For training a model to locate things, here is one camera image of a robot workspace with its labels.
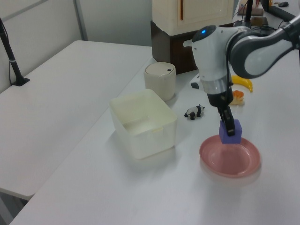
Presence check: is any cream lidded trash can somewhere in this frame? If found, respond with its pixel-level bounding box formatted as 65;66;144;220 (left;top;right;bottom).
143;61;177;102

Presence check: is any brown cardboard box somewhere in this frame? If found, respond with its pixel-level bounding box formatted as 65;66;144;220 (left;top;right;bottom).
251;16;268;26

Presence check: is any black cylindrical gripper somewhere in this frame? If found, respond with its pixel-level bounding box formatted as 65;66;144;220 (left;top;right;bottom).
207;89;236;137

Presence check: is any white plastic storage bin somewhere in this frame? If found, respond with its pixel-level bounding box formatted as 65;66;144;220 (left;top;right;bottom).
109;89;178;160

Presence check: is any black camera stand pole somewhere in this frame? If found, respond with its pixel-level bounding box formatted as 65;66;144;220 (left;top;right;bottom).
0;17;30;87

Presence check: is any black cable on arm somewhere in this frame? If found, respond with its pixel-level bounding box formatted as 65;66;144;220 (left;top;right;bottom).
225;32;234;104

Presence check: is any orange salmon sushi toy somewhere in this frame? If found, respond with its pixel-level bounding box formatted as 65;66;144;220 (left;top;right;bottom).
230;90;246;106

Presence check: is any pink plastic plate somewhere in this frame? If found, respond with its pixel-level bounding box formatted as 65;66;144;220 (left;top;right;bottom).
199;135;262;178

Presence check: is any cream plastic cabinet box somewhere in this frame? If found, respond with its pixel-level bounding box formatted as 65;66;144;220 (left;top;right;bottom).
151;0;235;36

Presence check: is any yellow toy banana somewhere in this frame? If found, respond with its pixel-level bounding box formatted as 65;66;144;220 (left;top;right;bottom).
231;75;254;93

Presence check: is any purple cube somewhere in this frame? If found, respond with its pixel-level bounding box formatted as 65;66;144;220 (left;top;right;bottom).
218;119;242;144

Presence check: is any black and white panda toy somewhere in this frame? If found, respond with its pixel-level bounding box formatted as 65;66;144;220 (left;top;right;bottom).
184;104;205;121

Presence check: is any black monitor stand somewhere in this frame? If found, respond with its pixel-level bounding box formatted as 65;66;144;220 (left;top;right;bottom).
243;0;255;23

